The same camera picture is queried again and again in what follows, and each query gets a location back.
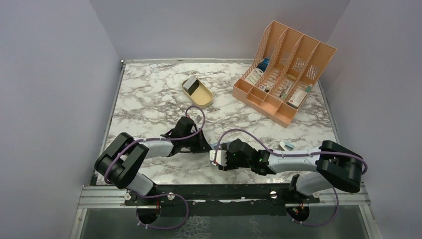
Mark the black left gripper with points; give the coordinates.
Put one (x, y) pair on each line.
(202, 144)

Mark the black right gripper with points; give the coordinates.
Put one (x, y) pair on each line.
(228, 166)

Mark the blue card holder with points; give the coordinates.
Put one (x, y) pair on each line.
(214, 145)

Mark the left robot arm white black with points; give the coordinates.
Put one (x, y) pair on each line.
(120, 162)

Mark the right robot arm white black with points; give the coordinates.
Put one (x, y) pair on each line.
(328, 166)

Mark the stack of cards in tray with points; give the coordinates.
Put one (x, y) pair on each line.
(191, 85)

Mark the small white tape dispenser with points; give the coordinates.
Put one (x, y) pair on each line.
(285, 146)

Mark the beige oval tray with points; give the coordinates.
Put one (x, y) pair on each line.
(202, 97)

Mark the small items in organizer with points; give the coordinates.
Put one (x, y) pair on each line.
(266, 87)

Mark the white box in organizer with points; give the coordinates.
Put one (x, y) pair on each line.
(254, 76)

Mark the red white medicine box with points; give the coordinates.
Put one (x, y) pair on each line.
(297, 98)

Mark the blue bottle in organizer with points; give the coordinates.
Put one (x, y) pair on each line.
(263, 64)

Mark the orange file organizer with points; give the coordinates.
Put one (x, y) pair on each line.
(296, 61)

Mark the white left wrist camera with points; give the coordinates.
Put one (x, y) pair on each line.
(198, 119)

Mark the black mounting rail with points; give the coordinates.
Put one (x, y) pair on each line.
(218, 200)

